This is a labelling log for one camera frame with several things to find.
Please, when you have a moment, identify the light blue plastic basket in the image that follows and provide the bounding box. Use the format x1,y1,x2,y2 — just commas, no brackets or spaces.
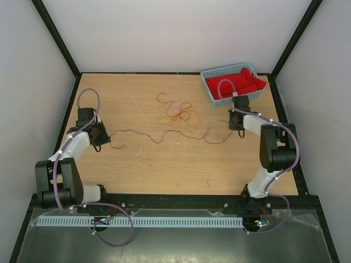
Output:
200,62,265,108

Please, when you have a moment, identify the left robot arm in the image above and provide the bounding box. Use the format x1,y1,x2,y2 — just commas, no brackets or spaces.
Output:
35,107,111,213

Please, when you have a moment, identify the right green circuit board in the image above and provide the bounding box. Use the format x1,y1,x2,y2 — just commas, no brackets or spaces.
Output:
254,219,270,228

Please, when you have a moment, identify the light blue slotted cable duct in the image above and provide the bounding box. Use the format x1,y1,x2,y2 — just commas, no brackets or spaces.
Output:
36,216,243,228

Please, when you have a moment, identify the black aluminium frame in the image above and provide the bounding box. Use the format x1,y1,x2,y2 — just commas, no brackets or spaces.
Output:
9,1,339,262

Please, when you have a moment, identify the white zip tie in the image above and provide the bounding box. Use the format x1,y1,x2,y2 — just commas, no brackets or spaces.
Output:
131,95,150,128

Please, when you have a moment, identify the green circuit board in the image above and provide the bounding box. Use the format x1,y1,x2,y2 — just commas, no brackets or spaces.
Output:
90,216,111,225
254,219,270,228

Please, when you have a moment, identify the red cloth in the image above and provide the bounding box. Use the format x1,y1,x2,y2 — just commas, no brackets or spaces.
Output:
206,67,267,100

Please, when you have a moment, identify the white wire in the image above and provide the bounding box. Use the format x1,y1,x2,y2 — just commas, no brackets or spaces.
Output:
156,71,183,128

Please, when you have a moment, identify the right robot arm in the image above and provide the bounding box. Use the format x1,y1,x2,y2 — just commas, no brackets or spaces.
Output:
229,96,300,213

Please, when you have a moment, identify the left green circuit board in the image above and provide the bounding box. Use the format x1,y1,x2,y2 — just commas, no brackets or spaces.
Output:
90,216,111,225

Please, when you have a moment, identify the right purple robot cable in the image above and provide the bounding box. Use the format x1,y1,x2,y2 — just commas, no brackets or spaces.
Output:
218,79,301,235

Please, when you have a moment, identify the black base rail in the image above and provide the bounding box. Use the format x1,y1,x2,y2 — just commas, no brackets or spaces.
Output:
29,193,321,216

